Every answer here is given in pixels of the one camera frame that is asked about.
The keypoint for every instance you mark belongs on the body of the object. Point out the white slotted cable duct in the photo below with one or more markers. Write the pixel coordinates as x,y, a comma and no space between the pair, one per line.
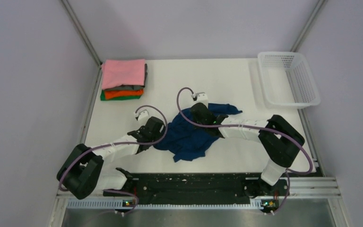
120,204

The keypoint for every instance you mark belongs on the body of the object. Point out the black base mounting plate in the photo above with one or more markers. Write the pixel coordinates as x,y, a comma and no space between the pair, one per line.
201,189

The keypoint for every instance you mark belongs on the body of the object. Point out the pink folded t shirt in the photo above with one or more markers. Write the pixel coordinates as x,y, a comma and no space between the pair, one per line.
118,73

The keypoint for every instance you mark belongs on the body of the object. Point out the white plastic basket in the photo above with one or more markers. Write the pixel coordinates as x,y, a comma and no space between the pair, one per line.
286,80

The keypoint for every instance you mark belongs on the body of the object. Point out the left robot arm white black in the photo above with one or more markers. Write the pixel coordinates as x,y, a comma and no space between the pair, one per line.
88,170

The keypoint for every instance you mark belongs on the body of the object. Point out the orange folded t shirt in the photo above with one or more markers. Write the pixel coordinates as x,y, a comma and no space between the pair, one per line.
123,93

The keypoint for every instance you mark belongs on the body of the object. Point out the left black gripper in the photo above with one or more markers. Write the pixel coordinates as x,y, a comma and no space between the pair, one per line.
159,138

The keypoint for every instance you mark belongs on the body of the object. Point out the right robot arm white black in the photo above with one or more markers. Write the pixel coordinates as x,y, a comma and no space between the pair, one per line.
281,141

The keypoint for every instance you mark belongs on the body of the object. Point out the green folded t shirt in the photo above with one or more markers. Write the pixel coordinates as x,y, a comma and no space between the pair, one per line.
106,97

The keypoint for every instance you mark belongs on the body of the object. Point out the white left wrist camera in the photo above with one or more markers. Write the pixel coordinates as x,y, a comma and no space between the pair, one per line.
140,116

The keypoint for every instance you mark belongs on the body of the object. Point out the dark blue t shirt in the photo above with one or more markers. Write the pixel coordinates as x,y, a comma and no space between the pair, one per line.
185,141

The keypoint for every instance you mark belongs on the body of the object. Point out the aluminium frame rail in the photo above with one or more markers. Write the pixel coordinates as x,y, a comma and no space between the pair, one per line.
312,187

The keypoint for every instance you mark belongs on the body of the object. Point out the grey folded t shirt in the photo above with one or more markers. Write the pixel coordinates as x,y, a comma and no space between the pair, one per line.
132,87

